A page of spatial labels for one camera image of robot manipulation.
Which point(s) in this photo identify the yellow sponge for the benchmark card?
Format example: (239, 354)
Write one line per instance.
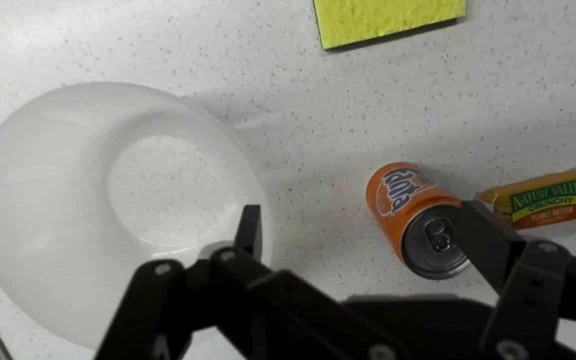
(388, 17)

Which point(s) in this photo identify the granola bar packet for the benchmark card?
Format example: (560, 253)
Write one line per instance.
(548, 196)

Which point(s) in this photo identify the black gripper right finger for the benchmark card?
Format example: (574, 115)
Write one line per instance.
(534, 286)

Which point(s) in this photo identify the white bowl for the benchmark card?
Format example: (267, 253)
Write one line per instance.
(55, 200)

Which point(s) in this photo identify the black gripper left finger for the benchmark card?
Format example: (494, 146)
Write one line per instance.
(260, 321)

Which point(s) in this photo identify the orange soda can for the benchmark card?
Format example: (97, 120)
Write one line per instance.
(398, 200)

